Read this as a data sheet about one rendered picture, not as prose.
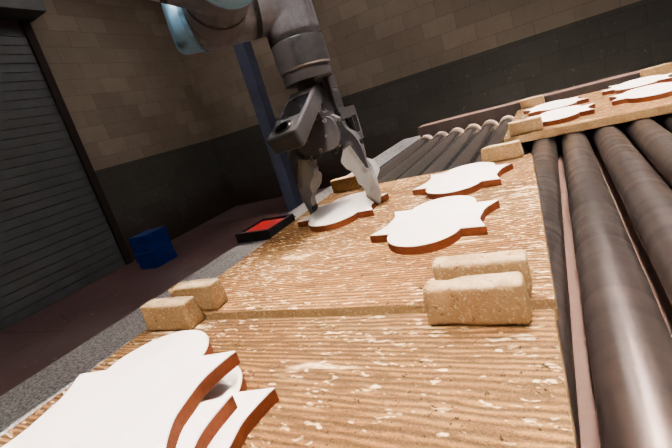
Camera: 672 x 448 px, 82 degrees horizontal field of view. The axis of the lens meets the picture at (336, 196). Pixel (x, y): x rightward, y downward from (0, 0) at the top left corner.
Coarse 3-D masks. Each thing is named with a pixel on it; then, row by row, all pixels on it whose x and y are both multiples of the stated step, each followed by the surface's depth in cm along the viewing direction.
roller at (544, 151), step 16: (544, 144) 69; (544, 160) 59; (544, 176) 52; (544, 192) 46; (560, 192) 50; (544, 208) 42; (560, 208) 44; (544, 224) 38; (560, 224) 40; (560, 240) 36; (560, 256) 33; (560, 272) 31; (560, 288) 29; (560, 304) 27; (560, 320) 25; (560, 336) 24; (576, 400) 20; (576, 416) 19; (576, 432) 18
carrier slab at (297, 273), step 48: (384, 192) 62; (480, 192) 48; (528, 192) 43; (288, 240) 52; (336, 240) 46; (480, 240) 34; (528, 240) 32; (240, 288) 40; (288, 288) 37; (336, 288) 34; (384, 288) 31
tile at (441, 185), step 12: (456, 168) 60; (468, 168) 57; (480, 168) 55; (492, 168) 53; (504, 168) 53; (432, 180) 57; (444, 180) 55; (456, 180) 53; (468, 180) 51; (480, 180) 49; (492, 180) 48; (420, 192) 55; (432, 192) 51; (444, 192) 49; (456, 192) 48; (468, 192) 48
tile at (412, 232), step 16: (416, 208) 46; (432, 208) 44; (448, 208) 43; (464, 208) 41; (480, 208) 40; (496, 208) 41; (400, 224) 42; (416, 224) 41; (432, 224) 39; (448, 224) 38; (464, 224) 37; (480, 224) 36; (384, 240) 41; (400, 240) 38; (416, 240) 36; (432, 240) 35; (448, 240) 35
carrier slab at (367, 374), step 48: (144, 336) 36; (240, 336) 31; (288, 336) 28; (336, 336) 27; (384, 336) 25; (432, 336) 23; (480, 336) 22; (528, 336) 21; (288, 384) 23; (336, 384) 22; (384, 384) 21; (432, 384) 20; (480, 384) 19; (528, 384) 18; (288, 432) 20; (336, 432) 19; (384, 432) 18; (432, 432) 17; (480, 432) 16; (528, 432) 16
